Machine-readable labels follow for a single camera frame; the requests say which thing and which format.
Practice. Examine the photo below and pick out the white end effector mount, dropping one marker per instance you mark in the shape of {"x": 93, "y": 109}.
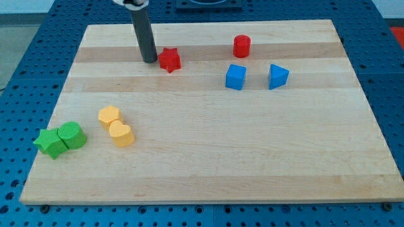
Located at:
{"x": 133, "y": 5}

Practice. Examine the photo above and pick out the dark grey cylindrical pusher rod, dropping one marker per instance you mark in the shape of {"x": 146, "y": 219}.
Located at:
{"x": 144, "y": 35}

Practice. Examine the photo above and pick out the red star block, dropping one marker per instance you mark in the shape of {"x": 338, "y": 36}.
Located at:
{"x": 170, "y": 59}

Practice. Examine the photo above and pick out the green star block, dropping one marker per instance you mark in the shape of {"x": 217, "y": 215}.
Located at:
{"x": 49, "y": 143}

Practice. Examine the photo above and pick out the yellow hexagon block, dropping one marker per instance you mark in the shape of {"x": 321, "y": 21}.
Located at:
{"x": 107, "y": 115}

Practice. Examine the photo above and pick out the red cylinder block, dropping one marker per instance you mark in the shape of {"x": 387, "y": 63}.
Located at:
{"x": 241, "y": 46}

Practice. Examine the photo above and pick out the blue cube block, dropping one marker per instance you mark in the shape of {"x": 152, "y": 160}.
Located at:
{"x": 235, "y": 77}

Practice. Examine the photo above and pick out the yellow heart block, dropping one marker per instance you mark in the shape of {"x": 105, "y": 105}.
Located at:
{"x": 121, "y": 134}

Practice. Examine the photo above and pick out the green cylinder block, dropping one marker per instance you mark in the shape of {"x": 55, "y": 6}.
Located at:
{"x": 72, "y": 135}

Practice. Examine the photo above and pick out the light wooden board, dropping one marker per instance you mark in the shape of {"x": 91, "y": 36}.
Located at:
{"x": 312, "y": 140}

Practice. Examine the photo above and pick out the blue triangular prism block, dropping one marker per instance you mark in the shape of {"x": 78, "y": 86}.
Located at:
{"x": 278, "y": 76}

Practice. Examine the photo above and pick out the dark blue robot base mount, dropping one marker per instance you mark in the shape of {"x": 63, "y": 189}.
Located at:
{"x": 187, "y": 5}

